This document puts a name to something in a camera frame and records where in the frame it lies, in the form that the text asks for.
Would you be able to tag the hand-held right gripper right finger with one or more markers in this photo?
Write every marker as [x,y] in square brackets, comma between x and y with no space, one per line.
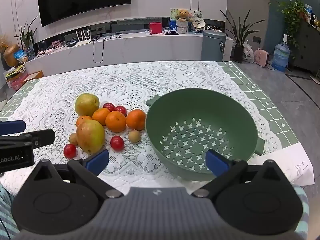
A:
[216,162]

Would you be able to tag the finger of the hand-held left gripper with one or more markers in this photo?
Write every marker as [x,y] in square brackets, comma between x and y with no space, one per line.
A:
[12,127]
[41,137]

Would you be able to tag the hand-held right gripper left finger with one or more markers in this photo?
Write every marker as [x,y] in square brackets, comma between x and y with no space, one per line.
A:
[97,159]

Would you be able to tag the yellow-red mango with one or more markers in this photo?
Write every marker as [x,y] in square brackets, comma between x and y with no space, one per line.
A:
[90,136]

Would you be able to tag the red cherry tomato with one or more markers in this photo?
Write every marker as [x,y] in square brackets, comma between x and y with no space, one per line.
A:
[109,105]
[69,151]
[117,143]
[120,110]

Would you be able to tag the orange mandarin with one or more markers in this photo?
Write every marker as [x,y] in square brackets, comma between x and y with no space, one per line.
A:
[115,122]
[100,117]
[82,119]
[136,119]

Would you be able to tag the green plastic colander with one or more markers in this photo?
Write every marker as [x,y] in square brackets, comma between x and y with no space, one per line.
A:
[200,110]

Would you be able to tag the yellow-green pear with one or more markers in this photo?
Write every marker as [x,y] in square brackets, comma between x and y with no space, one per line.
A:
[86,105]

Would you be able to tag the brown longan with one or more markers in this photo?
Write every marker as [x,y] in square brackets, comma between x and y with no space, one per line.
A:
[134,136]
[72,139]

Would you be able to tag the pile of boxes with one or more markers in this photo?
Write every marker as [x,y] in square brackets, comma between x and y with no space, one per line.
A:
[15,78]

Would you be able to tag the brown cardboard box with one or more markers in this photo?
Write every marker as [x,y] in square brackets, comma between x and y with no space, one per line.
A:
[35,76]

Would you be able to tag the golden vase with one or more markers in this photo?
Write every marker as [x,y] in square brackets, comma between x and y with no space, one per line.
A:
[10,56]

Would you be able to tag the blue snack bag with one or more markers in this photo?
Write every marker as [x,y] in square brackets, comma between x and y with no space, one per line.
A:
[20,56]

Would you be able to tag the white paper sheet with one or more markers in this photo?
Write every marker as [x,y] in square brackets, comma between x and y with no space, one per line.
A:
[290,160]

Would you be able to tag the green grid table mat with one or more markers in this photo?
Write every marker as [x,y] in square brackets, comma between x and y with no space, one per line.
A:
[270,110]

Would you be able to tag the dried flower bunch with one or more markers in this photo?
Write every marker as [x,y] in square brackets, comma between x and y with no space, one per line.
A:
[3,42]

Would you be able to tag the white lace tablecloth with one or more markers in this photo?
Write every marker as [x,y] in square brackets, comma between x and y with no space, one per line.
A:
[140,80]

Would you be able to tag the green plant in vase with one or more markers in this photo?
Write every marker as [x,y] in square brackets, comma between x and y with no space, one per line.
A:
[27,36]

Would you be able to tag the pink photo card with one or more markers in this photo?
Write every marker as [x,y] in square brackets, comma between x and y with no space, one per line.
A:
[56,44]

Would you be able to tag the small black box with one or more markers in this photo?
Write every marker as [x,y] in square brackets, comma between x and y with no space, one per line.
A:
[71,44]

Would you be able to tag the white wifi router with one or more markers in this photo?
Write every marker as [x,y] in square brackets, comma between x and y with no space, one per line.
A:
[83,42]

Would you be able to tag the long-leaf potted plant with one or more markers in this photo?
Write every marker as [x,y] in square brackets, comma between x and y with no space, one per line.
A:
[239,52]

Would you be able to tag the white plastic bag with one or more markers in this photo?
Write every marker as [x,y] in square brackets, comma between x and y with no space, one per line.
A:
[248,53]

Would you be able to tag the pink fan heater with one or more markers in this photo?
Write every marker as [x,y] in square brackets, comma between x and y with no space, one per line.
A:
[260,57]

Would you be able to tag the grey trash bin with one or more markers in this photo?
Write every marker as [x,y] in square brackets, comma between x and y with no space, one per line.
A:
[212,46]

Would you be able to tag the white marble media console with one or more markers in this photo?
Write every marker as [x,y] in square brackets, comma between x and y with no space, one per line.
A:
[150,47]

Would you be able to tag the blue water jug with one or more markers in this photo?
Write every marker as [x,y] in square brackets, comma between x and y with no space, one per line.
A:
[280,56]

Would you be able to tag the small digital scale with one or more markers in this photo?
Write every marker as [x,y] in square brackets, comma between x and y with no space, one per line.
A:
[170,32]

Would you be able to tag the white wrapped pot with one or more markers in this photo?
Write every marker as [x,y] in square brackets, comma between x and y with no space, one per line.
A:
[182,27]

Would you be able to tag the black flat television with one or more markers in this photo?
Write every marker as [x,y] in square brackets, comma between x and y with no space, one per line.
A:
[82,0]

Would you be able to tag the red box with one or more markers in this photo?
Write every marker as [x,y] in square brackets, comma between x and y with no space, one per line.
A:
[155,28]

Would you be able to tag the blue box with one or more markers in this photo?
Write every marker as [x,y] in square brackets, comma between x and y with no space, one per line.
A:
[172,25]

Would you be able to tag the printed round fan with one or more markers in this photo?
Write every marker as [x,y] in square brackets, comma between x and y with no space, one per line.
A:
[197,18]

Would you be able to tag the dark grey cabinet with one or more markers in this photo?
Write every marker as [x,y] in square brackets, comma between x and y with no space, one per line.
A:
[308,47]

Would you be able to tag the brown teddy bear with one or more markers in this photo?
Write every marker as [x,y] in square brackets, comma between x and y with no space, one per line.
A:
[182,15]

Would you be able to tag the green picture card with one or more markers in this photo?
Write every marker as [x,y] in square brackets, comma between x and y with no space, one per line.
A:
[173,13]

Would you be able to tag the trailing green vine plant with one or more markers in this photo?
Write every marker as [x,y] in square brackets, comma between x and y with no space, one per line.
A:
[291,12]

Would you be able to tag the wall outlet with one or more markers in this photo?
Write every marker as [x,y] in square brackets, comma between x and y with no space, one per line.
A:
[256,39]

